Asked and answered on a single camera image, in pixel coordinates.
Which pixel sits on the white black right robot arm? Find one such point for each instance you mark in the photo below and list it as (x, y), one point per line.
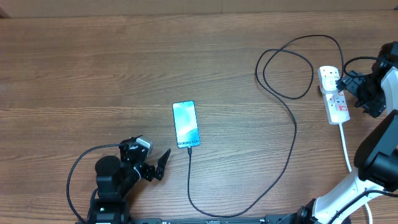
(375, 161)

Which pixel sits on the blue Galaxy smartphone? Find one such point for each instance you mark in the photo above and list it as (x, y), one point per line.
(186, 124)

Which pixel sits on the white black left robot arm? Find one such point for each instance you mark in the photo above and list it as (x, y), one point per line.
(115, 178)

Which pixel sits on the white charger plug adapter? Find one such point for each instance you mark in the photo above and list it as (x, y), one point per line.
(328, 84)

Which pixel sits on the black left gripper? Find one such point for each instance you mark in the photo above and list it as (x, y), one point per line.
(148, 173)

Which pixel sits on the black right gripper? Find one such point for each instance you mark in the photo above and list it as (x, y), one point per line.
(374, 107)

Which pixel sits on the white power strip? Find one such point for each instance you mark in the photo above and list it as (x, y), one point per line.
(335, 103)

